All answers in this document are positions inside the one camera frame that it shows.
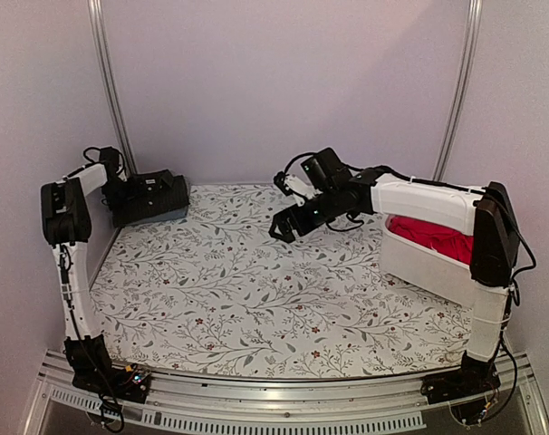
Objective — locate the aluminium frame post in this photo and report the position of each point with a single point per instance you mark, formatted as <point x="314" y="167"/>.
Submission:
<point x="99" y="35"/>
<point x="467" y="58"/>

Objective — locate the light blue denim skirt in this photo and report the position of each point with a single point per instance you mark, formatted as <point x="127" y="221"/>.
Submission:
<point x="171" y="215"/>

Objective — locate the right aluminium frame post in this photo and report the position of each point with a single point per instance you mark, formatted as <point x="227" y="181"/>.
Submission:
<point x="467" y="58"/>

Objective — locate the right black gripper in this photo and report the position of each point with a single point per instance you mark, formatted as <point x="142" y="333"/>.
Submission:
<point x="282" y="218"/>

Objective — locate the floral patterned table mat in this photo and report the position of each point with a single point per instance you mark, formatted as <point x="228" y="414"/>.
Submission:
<point x="212" y="292"/>

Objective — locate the white plastic laundry basket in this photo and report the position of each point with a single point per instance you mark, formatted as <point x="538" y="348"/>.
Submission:
<point x="425" y="268"/>

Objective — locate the red garment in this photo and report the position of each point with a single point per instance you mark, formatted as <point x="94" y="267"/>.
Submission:
<point x="444" y="240"/>

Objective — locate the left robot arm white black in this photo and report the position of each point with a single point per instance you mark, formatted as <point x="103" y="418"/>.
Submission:
<point x="67" y="228"/>

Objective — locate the aluminium front rail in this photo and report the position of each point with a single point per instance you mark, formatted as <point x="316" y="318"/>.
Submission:
<point x="190" y="403"/>

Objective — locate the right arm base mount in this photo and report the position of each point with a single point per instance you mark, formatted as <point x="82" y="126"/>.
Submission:
<point x="474" y="384"/>

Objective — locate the black striped garment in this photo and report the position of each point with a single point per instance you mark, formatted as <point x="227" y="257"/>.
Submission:
<point x="153" y="194"/>

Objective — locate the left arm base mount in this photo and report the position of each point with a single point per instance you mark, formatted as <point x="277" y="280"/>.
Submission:
<point x="94" y="372"/>

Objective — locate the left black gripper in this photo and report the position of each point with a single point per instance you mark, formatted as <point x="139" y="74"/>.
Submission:
<point x="134" y="193"/>

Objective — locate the left aluminium frame post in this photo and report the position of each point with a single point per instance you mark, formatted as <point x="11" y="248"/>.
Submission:
<point x="99" y="35"/>

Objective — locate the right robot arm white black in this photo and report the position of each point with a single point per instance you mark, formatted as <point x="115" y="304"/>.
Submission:
<point x="481" y="213"/>

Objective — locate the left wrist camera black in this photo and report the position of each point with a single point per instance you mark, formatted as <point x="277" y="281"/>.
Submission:
<point x="111" y="158"/>

